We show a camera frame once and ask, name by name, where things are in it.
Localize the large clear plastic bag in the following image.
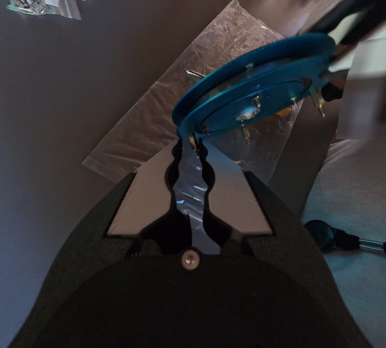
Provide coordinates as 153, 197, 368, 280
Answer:
81, 0, 305, 235

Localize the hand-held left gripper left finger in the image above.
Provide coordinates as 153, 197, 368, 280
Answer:
106, 139, 193, 253

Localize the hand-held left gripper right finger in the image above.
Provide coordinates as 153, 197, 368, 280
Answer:
199, 143, 279, 254

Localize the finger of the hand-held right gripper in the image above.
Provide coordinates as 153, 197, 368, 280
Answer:
302, 0, 386, 45
320, 44, 354, 102

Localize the blue round metal turntable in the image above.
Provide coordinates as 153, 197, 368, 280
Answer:
172, 33, 338, 155

